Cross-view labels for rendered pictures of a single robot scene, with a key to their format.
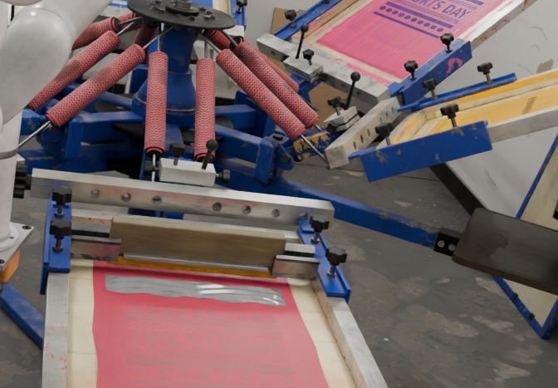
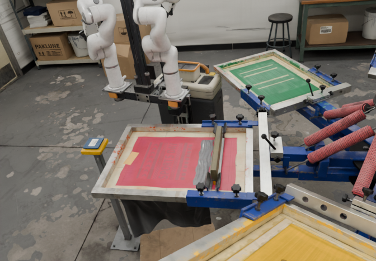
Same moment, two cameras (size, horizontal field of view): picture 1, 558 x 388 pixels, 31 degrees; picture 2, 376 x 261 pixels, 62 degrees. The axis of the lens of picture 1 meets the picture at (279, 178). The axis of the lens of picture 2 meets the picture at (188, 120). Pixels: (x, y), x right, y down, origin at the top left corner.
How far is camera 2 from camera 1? 2.58 m
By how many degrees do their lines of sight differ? 100
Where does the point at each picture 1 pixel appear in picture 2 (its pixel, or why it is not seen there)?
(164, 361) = (159, 149)
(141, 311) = (188, 146)
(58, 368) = (150, 126)
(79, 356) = (164, 134)
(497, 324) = not seen: outside the picture
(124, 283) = (205, 142)
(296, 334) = (172, 184)
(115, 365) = (159, 140)
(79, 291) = (201, 134)
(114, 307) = (191, 141)
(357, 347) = (148, 191)
